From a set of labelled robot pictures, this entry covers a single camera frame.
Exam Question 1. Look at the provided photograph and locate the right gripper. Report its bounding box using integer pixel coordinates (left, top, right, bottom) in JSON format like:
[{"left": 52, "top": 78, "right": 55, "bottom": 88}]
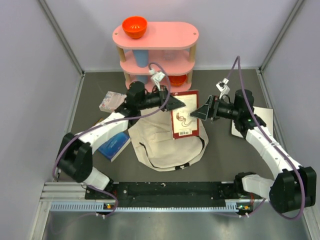
[{"left": 190, "top": 95, "right": 240, "bottom": 122}]

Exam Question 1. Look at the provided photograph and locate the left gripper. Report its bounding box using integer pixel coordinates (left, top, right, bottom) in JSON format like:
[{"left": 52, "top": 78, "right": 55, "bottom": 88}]
[{"left": 136, "top": 84, "right": 184, "bottom": 112}]

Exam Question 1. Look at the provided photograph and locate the red and white book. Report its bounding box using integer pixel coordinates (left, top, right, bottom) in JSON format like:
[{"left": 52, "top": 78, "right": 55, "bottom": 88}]
[{"left": 171, "top": 90, "right": 199, "bottom": 140}]

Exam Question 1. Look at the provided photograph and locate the cream canvas backpack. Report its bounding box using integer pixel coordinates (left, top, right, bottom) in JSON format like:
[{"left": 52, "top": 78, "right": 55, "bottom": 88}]
[{"left": 128, "top": 111, "right": 209, "bottom": 172}]

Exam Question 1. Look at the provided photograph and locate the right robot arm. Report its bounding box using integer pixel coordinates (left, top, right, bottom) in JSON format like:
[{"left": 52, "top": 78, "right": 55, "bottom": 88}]
[{"left": 190, "top": 89, "right": 317, "bottom": 214}]

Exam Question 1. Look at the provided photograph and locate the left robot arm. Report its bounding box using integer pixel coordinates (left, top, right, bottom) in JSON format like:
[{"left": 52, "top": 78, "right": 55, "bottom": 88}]
[{"left": 54, "top": 81, "right": 185, "bottom": 199}]

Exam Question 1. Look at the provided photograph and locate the orange bowl bottom shelf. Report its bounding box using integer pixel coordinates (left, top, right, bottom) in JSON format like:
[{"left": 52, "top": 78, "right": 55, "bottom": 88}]
[{"left": 168, "top": 74, "right": 187, "bottom": 87}]

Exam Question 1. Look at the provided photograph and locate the blue cup bottom shelf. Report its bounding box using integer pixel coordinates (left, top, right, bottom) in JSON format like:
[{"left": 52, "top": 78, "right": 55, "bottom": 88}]
[{"left": 135, "top": 75, "right": 148, "bottom": 84}]

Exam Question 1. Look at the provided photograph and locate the blue cup shelf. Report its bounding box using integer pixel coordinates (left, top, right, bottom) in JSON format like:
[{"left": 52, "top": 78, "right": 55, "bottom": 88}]
[
  {"left": 132, "top": 49, "right": 149, "bottom": 68},
  {"left": 135, "top": 75, "right": 148, "bottom": 84}
]

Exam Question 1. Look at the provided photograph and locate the clear glass cup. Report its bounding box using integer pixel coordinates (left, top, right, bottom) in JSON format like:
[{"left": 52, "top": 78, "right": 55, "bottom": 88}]
[{"left": 163, "top": 50, "right": 176, "bottom": 61}]

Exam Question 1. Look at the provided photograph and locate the blue cup middle shelf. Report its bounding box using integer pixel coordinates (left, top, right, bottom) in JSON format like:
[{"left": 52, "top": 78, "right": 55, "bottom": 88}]
[{"left": 132, "top": 49, "right": 149, "bottom": 68}]

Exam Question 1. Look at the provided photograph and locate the pink three-tier shelf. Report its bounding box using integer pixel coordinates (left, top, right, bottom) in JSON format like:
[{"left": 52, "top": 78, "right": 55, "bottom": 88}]
[{"left": 112, "top": 21, "right": 199, "bottom": 92}]

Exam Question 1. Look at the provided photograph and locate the floral cover book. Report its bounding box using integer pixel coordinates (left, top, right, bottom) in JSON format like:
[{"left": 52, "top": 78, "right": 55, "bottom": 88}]
[{"left": 99, "top": 91, "right": 127, "bottom": 113}]

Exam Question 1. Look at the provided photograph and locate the white square board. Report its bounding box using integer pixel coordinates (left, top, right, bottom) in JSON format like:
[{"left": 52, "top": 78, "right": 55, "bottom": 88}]
[{"left": 230, "top": 106, "right": 274, "bottom": 138}]

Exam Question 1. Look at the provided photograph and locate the blue paperback book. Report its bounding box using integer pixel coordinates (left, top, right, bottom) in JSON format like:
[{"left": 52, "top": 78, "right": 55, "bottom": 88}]
[{"left": 94, "top": 132, "right": 131, "bottom": 162}]

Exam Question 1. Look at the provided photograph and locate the orange bowl on shelf top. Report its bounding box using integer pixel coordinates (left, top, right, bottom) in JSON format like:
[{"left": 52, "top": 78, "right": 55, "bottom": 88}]
[{"left": 122, "top": 16, "right": 148, "bottom": 39}]

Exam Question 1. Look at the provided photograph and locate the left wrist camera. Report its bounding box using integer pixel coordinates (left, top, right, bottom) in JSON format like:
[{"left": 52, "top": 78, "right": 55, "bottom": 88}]
[{"left": 149, "top": 69, "right": 166, "bottom": 88}]

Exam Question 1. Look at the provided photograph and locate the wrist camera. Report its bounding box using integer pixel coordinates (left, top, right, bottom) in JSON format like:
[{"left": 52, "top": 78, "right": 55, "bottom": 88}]
[
  {"left": 216, "top": 78, "right": 230, "bottom": 100},
  {"left": 149, "top": 69, "right": 166, "bottom": 88}
]

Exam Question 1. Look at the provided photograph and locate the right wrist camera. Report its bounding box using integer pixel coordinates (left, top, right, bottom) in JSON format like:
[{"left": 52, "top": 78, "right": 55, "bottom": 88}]
[{"left": 216, "top": 78, "right": 230, "bottom": 100}]

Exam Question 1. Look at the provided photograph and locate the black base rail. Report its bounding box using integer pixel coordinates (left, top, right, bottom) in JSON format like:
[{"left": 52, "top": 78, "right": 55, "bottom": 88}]
[{"left": 84, "top": 181, "right": 237, "bottom": 202}]

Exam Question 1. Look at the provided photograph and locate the grey cable duct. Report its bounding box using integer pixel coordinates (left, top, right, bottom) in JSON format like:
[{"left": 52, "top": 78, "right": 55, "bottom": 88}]
[{"left": 50, "top": 201, "right": 252, "bottom": 213}]

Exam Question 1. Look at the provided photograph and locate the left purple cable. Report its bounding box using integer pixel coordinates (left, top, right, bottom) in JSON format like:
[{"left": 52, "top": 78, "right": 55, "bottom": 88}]
[{"left": 51, "top": 62, "right": 172, "bottom": 218}]

